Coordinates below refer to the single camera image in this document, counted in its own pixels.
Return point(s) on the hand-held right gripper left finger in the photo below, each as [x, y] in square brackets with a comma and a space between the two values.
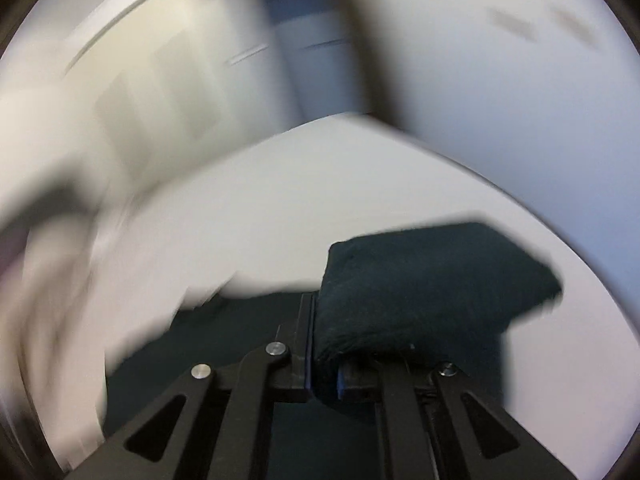
[305, 360]

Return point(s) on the pale blue cabinet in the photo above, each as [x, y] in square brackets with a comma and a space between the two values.
[315, 60]

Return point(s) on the cream wardrobe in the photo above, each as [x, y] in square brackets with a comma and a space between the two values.
[165, 80]

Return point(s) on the dark green cloth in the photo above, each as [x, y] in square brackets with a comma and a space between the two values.
[430, 280]

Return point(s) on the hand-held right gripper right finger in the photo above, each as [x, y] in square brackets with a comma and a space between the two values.
[350, 382]

